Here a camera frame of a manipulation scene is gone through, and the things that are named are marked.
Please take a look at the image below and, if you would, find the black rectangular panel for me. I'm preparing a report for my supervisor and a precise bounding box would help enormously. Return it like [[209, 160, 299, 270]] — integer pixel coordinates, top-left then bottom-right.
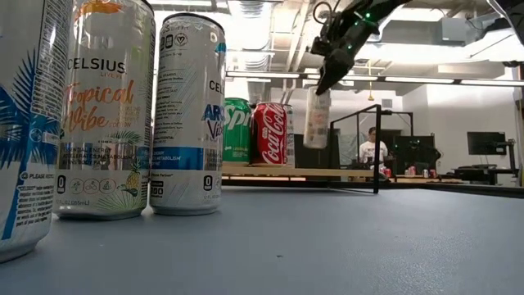
[[293, 129, 341, 170]]

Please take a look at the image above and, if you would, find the person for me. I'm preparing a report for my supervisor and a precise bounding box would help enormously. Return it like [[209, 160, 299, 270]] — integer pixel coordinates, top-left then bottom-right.
[[359, 126, 389, 170]]

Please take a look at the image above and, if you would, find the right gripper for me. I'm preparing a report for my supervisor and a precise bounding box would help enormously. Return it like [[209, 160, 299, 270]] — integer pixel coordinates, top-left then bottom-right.
[[309, 0, 380, 97]]

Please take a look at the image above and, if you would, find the long ceiling light fixture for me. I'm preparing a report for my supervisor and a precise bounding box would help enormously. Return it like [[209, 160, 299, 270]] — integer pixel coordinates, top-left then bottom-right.
[[225, 71, 524, 88]]

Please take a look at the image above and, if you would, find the red Coca-Cola can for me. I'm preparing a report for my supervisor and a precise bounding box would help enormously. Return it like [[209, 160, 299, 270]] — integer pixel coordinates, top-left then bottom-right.
[[249, 102, 288, 167]]

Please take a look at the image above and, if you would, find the white Celsius energy drink can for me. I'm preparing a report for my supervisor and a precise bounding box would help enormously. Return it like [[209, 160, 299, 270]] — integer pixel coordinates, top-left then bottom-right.
[[148, 11, 227, 217], [52, 0, 157, 221], [0, 0, 74, 264]]

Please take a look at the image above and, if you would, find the green Sprite soda can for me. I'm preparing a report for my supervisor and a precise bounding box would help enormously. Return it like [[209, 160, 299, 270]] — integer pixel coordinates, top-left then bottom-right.
[[223, 97, 253, 164]]

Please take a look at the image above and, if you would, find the yellow hanging pendant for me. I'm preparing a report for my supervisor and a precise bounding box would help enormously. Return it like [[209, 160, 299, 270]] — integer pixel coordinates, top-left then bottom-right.
[[367, 61, 376, 102]]

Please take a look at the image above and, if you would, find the dark office desk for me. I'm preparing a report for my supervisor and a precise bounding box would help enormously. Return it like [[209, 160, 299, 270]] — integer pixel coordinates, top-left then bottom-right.
[[449, 163, 521, 185]]

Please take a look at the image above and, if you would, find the black computer monitor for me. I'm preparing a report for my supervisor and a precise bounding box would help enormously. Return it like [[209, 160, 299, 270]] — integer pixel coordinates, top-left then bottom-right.
[[466, 130, 508, 157], [393, 134, 438, 170]]

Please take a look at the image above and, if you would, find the white Celsius Arctic Vibe can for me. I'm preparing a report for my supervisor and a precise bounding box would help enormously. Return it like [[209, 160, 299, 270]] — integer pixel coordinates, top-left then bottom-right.
[[302, 86, 332, 150]]

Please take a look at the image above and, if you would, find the grey ceiling ventilation box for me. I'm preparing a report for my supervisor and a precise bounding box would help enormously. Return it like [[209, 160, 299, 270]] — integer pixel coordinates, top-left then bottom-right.
[[440, 16, 468, 45]]

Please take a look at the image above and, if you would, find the blue table mat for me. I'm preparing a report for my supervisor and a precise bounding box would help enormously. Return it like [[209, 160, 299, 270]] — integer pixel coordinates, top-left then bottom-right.
[[0, 186, 524, 295]]

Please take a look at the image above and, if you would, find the wooden shelf black metal frame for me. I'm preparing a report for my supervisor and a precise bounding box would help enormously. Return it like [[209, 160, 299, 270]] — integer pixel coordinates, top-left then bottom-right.
[[220, 104, 414, 194]]

